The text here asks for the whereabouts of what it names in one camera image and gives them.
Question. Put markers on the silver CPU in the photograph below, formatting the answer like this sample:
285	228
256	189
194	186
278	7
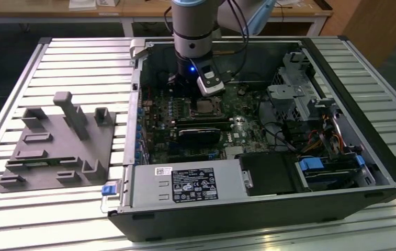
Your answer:
206	105

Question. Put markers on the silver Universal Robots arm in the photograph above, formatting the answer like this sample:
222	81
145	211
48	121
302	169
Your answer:
191	26

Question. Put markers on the black RAM slot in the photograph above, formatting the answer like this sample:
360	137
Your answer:
190	126
190	120

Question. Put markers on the black graphics card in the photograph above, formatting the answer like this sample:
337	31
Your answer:
197	137

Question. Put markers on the grey metal drive cage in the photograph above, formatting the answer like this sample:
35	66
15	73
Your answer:
281	94

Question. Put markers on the green motherboard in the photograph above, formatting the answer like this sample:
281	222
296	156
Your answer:
250	130

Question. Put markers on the silver chipset heatsink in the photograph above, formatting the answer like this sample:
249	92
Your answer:
234	151

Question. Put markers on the white box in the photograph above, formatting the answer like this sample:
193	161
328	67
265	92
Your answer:
108	2
82	5

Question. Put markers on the grey parts rack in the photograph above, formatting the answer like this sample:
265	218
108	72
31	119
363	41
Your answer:
62	146

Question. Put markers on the silver power supply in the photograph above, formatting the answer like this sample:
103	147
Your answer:
149	188

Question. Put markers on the blue disk carrier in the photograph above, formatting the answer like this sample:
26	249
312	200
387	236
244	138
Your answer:
310	164

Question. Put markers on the blue case latch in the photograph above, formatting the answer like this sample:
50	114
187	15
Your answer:
110	190

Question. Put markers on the green RAM stick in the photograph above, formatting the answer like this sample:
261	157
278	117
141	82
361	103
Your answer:
40	162

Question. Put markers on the wooden cabinet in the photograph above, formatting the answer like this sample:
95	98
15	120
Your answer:
376	26

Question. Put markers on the black open PC case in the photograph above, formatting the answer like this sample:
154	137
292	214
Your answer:
218	225

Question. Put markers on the small blue drive latch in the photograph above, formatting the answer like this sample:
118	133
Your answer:
360	160

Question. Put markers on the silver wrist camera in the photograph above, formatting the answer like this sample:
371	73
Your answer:
209	78

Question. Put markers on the wooden desk white frame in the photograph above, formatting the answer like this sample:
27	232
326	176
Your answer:
44	13

